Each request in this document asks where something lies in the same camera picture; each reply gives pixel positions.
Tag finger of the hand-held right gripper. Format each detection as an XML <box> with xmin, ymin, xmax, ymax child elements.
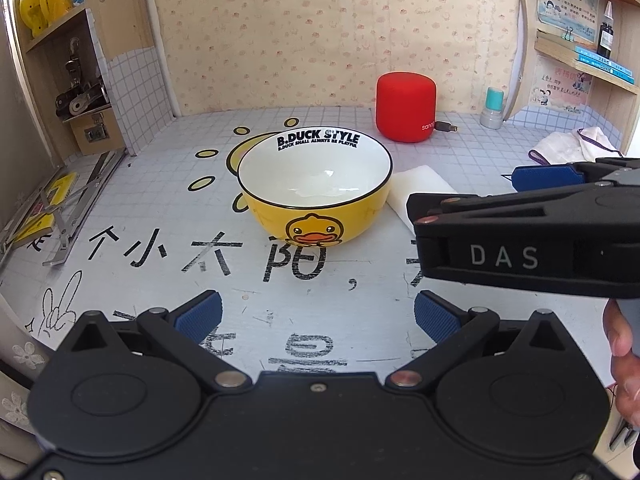
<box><xmin>406</xmin><ymin>182</ymin><xmax>627</xmax><ymax>242</ymax></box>
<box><xmin>511</xmin><ymin>157</ymin><xmax>640</xmax><ymax>192</ymax></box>

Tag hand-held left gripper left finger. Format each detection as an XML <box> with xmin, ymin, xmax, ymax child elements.
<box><xmin>54</xmin><ymin>290</ymin><xmax>253</xmax><ymax>394</ymax></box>

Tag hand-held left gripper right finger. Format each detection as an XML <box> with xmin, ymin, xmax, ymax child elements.
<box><xmin>384</xmin><ymin>290</ymin><xmax>584</xmax><ymax>392</ymax></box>

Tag white sponge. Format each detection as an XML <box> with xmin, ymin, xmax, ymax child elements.
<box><xmin>386</xmin><ymin>164</ymin><xmax>458</xmax><ymax>233</ymax></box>

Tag yellow duck bowl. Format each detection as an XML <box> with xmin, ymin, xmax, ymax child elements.
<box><xmin>236</xmin><ymin>130</ymin><xmax>393</xmax><ymax>246</ymax></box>

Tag person's right hand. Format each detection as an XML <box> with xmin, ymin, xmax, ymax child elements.
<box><xmin>602</xmin><ymin>300</ymin><xmax>640</xmax><ymax>431</ymax></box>

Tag white cloth purple edge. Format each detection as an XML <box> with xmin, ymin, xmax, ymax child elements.
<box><xmin>527</xmin><ymin>126</ymin><xmax>624</xmax><ymax>166</ymax></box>

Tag teal capped small bottle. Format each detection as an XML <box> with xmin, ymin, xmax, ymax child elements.
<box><xmin>480</xmin><ymin>86</ymin><xmax>505</xmax><ymax>129</ymax></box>

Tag pink cartoon poster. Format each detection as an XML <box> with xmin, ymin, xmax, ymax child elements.
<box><xmin>537</xmin><ymin>57</ymin><xmax>593</xmax><ymax>113</ymax></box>

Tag wooden shelf with posters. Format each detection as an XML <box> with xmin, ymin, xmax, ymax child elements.
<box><xmin>515</xmin><ymin>0</ymin><xmax>640</xmax><ymax>156</ymax></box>

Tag blue book stack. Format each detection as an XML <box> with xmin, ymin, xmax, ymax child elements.
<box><xmin>574</xmin><ymin>45</ymin><xmax>636</xmax><ymax>81</ymax></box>

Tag red round speaker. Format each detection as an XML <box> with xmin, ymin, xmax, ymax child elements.
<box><xmin>375</xmin><ymin>72</ymin><xmax>437</xmax><ymax>143</ymax></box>

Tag black dropper bottle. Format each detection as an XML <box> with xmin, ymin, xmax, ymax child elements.
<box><xmin>596</xmin><ymin>1</ymin><xmax>615</xmax><ymax>59</ymax></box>

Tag metal folding stand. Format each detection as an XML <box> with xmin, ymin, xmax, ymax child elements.
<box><xmin>0</xmin><ymin>147</ymin><xmax>126</xmax><ymax>267</ymax></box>

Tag blue cartoon poster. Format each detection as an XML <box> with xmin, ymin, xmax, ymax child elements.
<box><xmin>537</xmin><ymin>0</ymin><xmax>600</xmax><ymax>41</ymax></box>

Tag yellow book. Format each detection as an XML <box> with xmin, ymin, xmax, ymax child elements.
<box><xmin>12</xmin><ymin>172</ymin><xmax>78</xmax><ymax>243</ymax></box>

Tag cardboard box with latch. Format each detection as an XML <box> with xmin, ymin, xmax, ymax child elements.
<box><xmin>69</xmin><ymin>110</ymin><xmax>126</xmax><ymax>156</ymax></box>

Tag black silver metal clamps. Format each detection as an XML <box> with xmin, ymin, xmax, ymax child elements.
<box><xmin>54</xmin><ymin>80</ymin><xmax>110</xmax><ymax>122</ymax></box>

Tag hanging metal tool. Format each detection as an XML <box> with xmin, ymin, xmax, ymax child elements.
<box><xmin>65</xmin><ymin>37</ymin><xmax>84</xmax><ymax>89</ymax></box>

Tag wooden shelf with grid paper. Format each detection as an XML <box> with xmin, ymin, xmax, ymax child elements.
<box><xmin>10</xmin><ymin>0</ymin><xmax>181</xmax><ymax>156</ymax></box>

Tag yellow plastic toy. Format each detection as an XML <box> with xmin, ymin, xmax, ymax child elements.
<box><xmin>19</xmin><ymin>0</ymin><xmax>66</xmax><ymax>38</ymax></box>

